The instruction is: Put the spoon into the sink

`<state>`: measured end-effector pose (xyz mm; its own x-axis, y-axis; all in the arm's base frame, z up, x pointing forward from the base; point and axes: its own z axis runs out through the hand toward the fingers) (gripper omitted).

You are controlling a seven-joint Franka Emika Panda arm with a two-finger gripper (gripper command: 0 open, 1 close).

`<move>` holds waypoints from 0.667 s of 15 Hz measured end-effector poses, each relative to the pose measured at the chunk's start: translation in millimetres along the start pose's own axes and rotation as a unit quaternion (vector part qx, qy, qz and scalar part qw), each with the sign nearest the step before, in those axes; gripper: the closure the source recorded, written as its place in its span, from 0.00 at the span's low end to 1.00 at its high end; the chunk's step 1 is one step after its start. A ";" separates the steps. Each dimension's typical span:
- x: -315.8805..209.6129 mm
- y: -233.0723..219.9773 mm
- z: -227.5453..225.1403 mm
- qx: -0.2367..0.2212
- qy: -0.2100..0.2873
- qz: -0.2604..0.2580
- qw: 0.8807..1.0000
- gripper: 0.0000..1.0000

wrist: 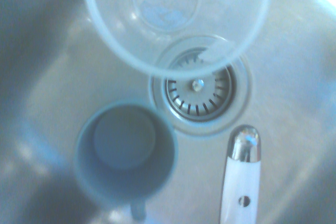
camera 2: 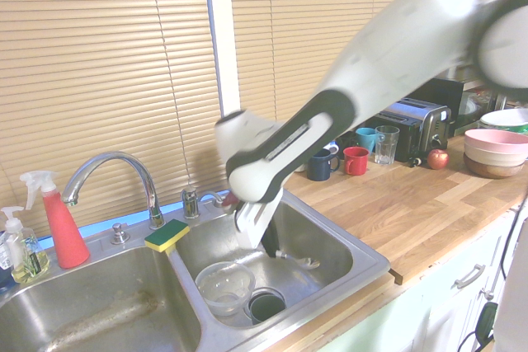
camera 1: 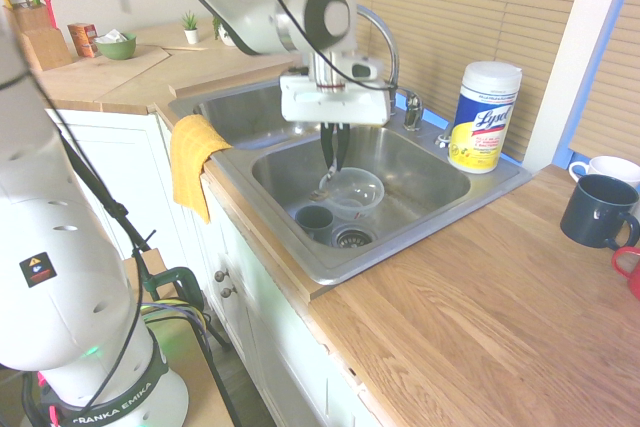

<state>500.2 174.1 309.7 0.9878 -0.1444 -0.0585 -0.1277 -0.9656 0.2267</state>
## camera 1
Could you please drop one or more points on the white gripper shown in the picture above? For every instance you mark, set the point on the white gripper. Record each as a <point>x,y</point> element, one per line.
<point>330,104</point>

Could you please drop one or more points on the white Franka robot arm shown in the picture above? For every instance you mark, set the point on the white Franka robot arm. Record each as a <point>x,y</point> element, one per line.
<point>60,247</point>

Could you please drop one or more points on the sink drain strainer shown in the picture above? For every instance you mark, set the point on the sink drain strainer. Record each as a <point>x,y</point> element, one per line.
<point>354,238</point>

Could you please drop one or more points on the stainless steel double sink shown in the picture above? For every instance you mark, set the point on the stainless steel double sink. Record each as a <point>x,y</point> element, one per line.
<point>425,182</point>

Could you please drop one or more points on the clear plastic bowl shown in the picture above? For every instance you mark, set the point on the clear plastic bowl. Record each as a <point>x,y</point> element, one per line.
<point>360,197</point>

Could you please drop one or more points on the dark green cup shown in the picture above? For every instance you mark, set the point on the dark green cup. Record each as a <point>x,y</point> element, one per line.
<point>315,222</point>

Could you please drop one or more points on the chrome gooseneck faucet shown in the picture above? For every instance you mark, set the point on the chrome gooseneck faucet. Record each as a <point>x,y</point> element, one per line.
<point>387,37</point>

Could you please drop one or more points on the yellow dish towel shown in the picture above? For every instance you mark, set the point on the yellow dish towel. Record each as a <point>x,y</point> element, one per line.
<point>192,162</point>

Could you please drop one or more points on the Lysol wipes canister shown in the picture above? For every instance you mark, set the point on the Lysol wipes canister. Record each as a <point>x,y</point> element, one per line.
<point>482,117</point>

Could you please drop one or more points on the leafy potted plant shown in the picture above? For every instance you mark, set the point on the leafy potted plant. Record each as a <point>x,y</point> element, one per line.
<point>223,34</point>

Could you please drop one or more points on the round cabinet knob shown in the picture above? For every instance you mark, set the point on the round cabinet knob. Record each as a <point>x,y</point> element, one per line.
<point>228,292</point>
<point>221,275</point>

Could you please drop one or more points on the wide beige window blind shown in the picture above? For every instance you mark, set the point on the wide beige window blind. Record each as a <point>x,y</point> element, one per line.
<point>450,12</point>

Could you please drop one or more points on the small plant in white pot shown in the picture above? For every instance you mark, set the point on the small plant in white pot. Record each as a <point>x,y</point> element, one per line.
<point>190,29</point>

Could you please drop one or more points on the kitchen base cabinet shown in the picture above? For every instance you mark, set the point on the kitchen base cabinet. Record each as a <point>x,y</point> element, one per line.
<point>150,187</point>

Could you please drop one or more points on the green clamp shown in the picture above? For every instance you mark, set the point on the green clamp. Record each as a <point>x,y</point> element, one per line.
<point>175,279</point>

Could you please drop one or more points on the green bowl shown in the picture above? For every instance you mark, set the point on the green bowl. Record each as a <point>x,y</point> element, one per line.
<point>117,49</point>

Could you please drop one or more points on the white packets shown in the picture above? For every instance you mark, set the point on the white packets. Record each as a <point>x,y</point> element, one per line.
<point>111,37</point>

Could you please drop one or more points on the dark blue mug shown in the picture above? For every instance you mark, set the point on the dark blue mug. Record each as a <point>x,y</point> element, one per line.
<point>595,212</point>

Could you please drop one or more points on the orange box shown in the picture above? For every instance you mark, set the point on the orange box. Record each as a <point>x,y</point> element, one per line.
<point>82,39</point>

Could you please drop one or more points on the white mug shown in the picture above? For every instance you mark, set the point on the white mug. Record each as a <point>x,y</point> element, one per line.
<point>612,167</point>

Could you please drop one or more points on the wooden knife block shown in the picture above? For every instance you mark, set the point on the wooden knife block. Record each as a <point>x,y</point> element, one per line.
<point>42,42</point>

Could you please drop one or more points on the red mug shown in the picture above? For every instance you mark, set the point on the red mug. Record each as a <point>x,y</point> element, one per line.
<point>631,272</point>

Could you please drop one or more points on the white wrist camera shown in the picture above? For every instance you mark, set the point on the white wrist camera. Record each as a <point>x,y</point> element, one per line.
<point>365,69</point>

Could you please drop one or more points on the blue tape on post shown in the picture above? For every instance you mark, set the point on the blue tape on post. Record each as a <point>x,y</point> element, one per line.
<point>564,152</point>

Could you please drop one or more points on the white window post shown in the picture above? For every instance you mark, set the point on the white window post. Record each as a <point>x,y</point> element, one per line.
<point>575,72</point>

